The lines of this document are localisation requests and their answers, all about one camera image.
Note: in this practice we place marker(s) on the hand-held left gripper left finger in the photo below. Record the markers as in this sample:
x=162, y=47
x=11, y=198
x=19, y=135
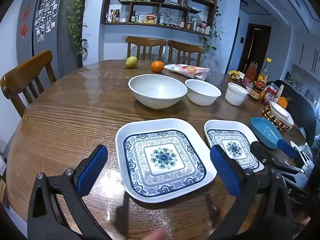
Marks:
x=92, y=170

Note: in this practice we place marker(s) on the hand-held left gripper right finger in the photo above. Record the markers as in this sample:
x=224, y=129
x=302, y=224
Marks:
x=225, y=172

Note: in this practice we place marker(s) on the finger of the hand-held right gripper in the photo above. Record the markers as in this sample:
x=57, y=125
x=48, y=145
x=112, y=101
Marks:
x=261, y=153
x=287, y=148

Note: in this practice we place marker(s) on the blue dish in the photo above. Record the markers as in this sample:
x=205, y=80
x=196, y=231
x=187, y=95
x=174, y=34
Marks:
x=265, y=132

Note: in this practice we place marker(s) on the small patterned square plate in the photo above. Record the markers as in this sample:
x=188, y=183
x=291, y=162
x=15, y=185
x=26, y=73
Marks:
x=225, y=135

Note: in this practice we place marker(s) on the large patterned square plate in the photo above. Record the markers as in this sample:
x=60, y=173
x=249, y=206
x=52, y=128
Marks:
x=162, y=157

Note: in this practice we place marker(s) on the small white straight-sided bowl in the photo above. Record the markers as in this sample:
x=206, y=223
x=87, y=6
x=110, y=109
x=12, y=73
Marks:
x=235, y=95

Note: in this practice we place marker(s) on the medium white bowl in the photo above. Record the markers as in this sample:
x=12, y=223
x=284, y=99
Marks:
x=202, y=92

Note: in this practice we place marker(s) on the large white bowl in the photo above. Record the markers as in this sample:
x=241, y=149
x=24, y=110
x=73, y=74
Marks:
x=157, y=90

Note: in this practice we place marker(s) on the person's left hand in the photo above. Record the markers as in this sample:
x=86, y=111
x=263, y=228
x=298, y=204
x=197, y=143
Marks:
x=156, y=235

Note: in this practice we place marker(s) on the white dish with dark rim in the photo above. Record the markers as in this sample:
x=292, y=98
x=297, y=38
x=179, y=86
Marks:
x=281, y=113

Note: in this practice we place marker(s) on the black patterned cloth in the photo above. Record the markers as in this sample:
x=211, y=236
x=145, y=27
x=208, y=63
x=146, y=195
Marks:
x=303, y=112

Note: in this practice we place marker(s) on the small orange fruit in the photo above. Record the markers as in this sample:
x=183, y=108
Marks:
x=282, y=102

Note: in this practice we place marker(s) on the red seasoning packet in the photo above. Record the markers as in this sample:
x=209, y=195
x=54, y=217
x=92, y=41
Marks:
x=270, y=95

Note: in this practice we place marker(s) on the white paper card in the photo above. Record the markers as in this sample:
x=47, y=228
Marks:
x=280, y=91

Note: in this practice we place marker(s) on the tray of small bottles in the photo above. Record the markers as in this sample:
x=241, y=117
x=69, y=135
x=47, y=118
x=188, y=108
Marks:
x=303, y=90

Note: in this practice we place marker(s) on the brown sauce jar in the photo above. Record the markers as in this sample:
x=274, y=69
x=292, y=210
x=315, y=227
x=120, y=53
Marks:
x=255, y=93

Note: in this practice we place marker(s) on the red sauce bottle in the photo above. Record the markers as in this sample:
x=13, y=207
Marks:
x=251, y=73

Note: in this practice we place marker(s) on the yellow snack packet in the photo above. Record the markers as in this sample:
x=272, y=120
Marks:
x=236, y=75

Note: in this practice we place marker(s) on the dark wooden door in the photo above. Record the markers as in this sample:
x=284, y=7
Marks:
x=255, y=47

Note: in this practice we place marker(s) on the white snack bag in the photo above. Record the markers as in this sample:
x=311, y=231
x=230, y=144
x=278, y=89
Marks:
x=187, y=71

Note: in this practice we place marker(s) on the green pear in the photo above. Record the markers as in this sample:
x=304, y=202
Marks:
x=131, y=62

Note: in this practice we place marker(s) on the wooden chair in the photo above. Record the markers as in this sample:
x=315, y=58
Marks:
x=22, y=72
x=145, y=41
x=185, y=45

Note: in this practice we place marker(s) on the orange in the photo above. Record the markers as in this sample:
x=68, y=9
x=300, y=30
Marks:
x=157, y=66

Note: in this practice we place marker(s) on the green hanging vine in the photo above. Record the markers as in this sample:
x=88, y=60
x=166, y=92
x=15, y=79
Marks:
x=76, y=17
x=212, y=37

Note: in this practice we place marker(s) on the grey fridge with magnets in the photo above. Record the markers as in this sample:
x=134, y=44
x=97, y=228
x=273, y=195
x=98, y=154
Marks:
x=60, y=42

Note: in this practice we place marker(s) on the white wall cabinet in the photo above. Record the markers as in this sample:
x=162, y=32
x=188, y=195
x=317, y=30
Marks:
x=307, y=57

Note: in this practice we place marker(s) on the dark wooden wall shelf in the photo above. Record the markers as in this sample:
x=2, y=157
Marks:
x=160, y=25

